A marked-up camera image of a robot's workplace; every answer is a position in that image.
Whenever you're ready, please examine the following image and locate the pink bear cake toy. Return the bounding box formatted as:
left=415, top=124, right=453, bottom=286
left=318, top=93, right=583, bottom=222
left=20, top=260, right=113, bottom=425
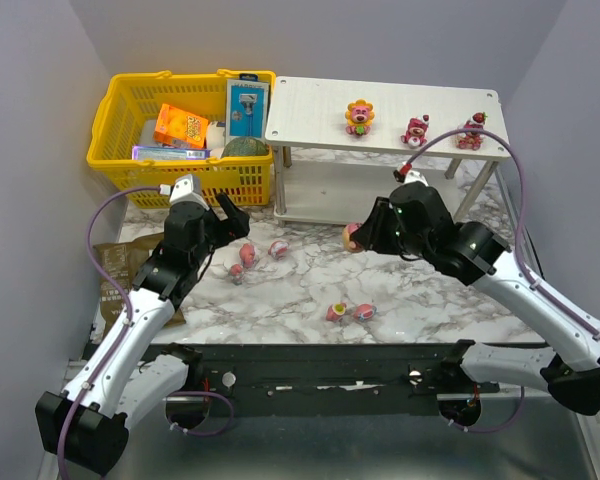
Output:
left=342, top=223, right=364, bottom=253

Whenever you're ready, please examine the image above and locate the pink bear white-hat toy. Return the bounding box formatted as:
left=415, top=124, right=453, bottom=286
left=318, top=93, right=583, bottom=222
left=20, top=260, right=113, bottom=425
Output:
left=400, top=114, right=430, bottom=149

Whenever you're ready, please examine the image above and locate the pink bear strawberry toy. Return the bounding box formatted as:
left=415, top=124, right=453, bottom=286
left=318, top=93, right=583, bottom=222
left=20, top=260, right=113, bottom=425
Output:
left=455, top=111, right=488, bottom=151

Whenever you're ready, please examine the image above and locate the pink bear sunflower toy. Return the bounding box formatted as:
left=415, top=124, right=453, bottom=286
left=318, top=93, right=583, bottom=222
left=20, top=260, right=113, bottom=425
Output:
left=345, top=99, right=375, bottom=137

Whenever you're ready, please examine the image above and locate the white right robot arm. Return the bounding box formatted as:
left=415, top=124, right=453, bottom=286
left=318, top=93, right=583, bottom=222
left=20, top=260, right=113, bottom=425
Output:
left=345, top=181, right=600, bottom=416

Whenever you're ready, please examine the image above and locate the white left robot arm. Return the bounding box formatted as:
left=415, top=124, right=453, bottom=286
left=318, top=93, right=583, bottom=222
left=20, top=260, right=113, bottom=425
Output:
left=35, top=193, right=250, bottom=479

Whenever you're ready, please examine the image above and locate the white two-tier shelf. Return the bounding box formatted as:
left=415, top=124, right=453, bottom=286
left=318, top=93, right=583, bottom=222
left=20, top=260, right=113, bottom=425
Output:
left=265, top=76, right=508, bottom=224

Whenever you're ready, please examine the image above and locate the pink bear toy standing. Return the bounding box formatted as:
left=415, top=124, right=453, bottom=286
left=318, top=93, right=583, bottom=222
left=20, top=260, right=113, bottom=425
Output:
left=239, top=243, right=258, bottom=269

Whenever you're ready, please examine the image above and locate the pink bear flower-wreath toy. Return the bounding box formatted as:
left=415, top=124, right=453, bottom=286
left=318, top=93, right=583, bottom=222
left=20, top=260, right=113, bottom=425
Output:
left=229, top=264, right=245, bottom=285

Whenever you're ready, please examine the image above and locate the pink bear shell toy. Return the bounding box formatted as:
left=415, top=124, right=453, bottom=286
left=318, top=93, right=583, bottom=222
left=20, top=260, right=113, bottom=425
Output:
left=268, top=240, right=289, bottom=260

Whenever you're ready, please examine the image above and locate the green melon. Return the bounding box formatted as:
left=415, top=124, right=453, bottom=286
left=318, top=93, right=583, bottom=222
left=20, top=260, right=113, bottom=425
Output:
left=221, top=136, right=269, bottom=158

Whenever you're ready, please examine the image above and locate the white item in basket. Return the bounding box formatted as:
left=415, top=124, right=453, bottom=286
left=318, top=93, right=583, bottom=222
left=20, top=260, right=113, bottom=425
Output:
left=205, top=121, right=226, bottom=150

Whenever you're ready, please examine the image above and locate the pink bear lying toy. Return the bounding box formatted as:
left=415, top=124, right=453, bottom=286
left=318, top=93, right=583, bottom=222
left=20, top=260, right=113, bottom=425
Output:
left=352, top=303, right=377, bottom=322

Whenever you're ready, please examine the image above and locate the pink bear yellow-hat toy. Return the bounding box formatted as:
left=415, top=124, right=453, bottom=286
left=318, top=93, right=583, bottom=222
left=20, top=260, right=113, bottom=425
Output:
left=325, top=303, right=347, bottom=322

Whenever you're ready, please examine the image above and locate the brown paper bag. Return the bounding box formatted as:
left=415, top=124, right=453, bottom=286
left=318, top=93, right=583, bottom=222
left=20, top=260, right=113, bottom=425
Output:
left=94, top=233, right=163, bottom=334

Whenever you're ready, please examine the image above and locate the orange snack box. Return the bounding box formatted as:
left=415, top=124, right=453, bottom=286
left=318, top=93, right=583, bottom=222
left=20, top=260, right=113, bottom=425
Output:
left=153, top=103, right=209, bottom=149

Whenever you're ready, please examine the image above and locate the purple flat box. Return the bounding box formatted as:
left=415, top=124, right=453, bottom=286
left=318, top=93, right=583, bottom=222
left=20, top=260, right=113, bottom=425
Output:
left=131, top=145, right=211, bottom=161

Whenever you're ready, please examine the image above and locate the blue razor package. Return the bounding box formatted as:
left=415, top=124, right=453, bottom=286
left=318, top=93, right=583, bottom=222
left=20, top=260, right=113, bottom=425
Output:
left=225, top=79, right=270, bottom=141

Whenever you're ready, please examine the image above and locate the yellow plastic basket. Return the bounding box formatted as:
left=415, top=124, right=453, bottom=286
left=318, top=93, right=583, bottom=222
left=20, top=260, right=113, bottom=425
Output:
left=87, top=69, right=273, bottom=206

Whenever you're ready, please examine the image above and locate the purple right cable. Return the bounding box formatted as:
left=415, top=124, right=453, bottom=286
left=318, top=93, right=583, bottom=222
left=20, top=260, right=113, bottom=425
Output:
left=404, top=127, right=600, bottom=351

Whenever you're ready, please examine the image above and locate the purple cable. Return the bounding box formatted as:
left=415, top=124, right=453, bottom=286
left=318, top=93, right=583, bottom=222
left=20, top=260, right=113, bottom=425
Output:
left=404, top=127, right=600, bottom=351
left=57, top=184, right=174, bottom=480

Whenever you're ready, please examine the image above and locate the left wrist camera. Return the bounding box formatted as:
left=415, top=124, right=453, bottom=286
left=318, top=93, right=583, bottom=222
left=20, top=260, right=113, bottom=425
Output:
left=159, top=174, right=210, bottom=210

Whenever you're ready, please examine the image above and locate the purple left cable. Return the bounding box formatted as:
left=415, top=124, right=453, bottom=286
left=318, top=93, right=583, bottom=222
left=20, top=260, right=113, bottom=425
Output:
left=57, top=184, right=174, bottom=480

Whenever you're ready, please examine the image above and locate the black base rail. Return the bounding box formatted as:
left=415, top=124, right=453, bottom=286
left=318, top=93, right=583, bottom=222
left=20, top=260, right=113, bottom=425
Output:
left=129, top=342, right=536, bottom=419

